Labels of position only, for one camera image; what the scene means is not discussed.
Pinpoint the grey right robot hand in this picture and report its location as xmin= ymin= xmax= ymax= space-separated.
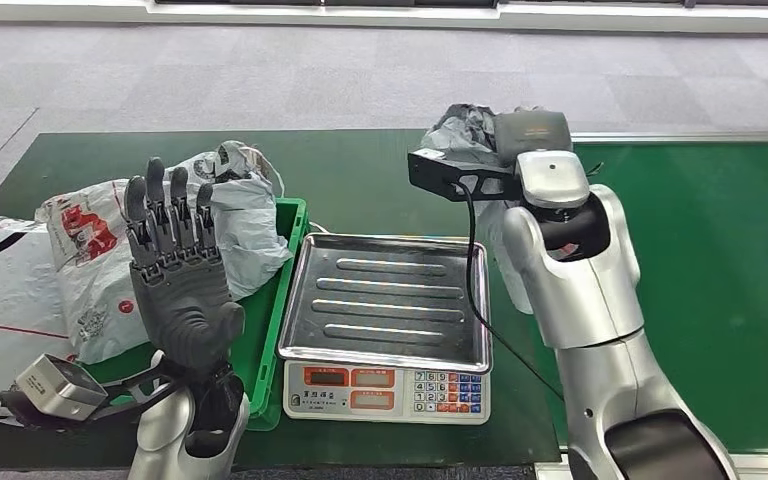
xmin=493 ymin=109 xmax=573 ymax=167

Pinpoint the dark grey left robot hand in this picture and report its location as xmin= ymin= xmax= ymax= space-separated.
xmin=122 ymin=156 xmax=247 ymax=374

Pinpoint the silver-grey package with red print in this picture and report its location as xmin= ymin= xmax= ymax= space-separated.
xmin=418 ymin=103 xmax=538 ymax=317

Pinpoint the white package with red logo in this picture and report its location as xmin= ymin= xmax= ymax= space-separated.
xmin=34 ymin=177 xmax=163 ymax=367

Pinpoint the plain grey crumpled package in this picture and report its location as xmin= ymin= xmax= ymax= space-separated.
xmin=163 ymin=139 xmax=294 ymax=303

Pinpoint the large white flat package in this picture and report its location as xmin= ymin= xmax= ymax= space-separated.
xmin=0 ymin=214 xmax=81 ymax=424

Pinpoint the green conveyor belt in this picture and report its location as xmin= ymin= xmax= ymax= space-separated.
xmin=528 ymin=141 xmax=768 ymax=456

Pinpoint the green plastic crate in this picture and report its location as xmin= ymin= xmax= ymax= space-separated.
xmin=82 ymin=196 xmax=311 ymax=433

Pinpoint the steel scale weighing tray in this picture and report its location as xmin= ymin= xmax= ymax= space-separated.
xmin=277 ymin=232 xmax=494 ymax=376

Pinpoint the white electronic scale body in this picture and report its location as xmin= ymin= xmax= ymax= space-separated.
xmin=281 ymin=359 xmax=493 ymax=427

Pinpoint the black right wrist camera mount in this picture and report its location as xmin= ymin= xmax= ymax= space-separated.
xmin=407 ymin=148 xmax=519 ymax=204

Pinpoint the black left wrist camera bracket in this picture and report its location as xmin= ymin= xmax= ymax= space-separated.
xmin=0 ymin=360 xmax=190 ymax=433

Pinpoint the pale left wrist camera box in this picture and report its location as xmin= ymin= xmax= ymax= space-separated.
xmin=14 ymin=353 xmax=109 ymax=423

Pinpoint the black camera cable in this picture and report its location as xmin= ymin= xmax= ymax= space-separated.
xmin=455 ymin=180 xmax=565 ymax=403

